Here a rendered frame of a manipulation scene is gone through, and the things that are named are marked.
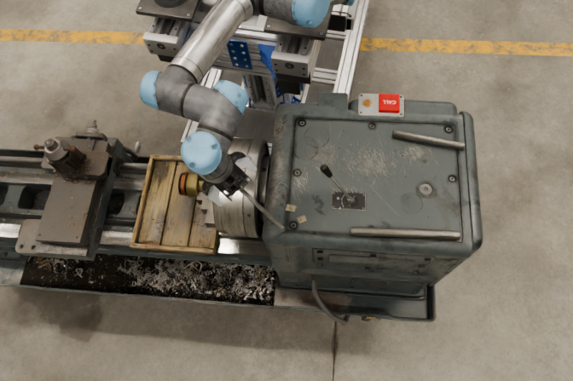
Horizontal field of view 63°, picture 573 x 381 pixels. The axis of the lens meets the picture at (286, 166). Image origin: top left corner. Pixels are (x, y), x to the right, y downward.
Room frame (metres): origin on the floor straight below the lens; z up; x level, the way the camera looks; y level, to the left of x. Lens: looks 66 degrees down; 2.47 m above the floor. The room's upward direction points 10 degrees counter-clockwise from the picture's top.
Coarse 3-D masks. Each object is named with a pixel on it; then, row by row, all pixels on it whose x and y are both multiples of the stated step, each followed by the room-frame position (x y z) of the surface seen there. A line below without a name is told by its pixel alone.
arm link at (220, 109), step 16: (224, 80) 0.56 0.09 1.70; (192, 96) 0.54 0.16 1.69; (208, 96) 0.53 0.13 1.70; (224, 96) 0.52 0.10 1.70; (240, 96) 0.52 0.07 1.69; (192, 112) 0.51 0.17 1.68; (208, 112) 0.50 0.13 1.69; (224, 112) 0.49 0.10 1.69; (240, 112) 0.50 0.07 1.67; (208, 128) 0.47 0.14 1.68; (224, 128) 0.46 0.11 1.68
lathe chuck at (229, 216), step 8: (232, 144) 0.68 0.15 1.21; (240, 144) 0.67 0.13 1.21; (248, 144) 0.67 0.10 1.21; (232, 152) 0.64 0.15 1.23; (224, 192) 0.52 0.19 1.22; (224, 200) 0.50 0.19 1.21; (232, 200) 0.50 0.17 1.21; (240, 200) 0.49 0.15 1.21; (216, 208) 0.49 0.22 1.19; (224, 208) 0.48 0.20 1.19; (232, 208) 0.48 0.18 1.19; (240, 208) 0.47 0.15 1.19; (216, 216) 0.47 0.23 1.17; (224, 216) 0.46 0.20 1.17; (232, 216) 0.46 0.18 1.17; (240, 216) 0.46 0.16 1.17; (216, 224) 0.46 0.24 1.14; (224, 224) 0.45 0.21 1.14; (232, 224) 0.45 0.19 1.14; (240, 224) 0.44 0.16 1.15; (232, 232) 0.44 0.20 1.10; (240, 232) 0.43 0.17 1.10
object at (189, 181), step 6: (186, 174) 0.65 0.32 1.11; (192, 174) 0.64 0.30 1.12; (180, 180) 0.63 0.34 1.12; (186, 180) 0.63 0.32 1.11; (192, 180) 0.62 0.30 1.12; (198, 180) 0.62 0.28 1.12; (180, 186) 0.61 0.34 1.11; (186, 186) 0.61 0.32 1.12; (192, 186) 0.60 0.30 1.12; (198, 186) 0.60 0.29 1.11; (180, 192) 0.60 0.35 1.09; (186, 192) 0.60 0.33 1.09; (192, 192) 0.59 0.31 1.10
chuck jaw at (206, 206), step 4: (200, 192) 0.58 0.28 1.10; (200, 196) 0.57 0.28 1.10; (204, 196) 0.57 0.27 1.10; (200, 200) 0.56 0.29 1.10; (204, 200) 0.55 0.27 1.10; (208, 200) 0.55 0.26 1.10; (200, 204) 0.56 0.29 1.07; (204, 204) 0.54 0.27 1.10; (208, 204) 0.54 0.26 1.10; (204, 208) 0.53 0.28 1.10; (208, 208) 0.52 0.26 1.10; (212, 208) 0.52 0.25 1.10; (204, 212) 0.52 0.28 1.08; (208, 212) 0.51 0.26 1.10; (212, 212) 0.51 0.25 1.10; (208, 216) 0.50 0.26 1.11; (212, 216) 0.49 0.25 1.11; (208, 220) 0.48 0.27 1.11; (212, 220) 0.48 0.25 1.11; (208, 224) 0.47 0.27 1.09; (212, 224) 0.47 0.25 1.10; (220, 232) 0.45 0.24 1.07; (224, 232) 0.45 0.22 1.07
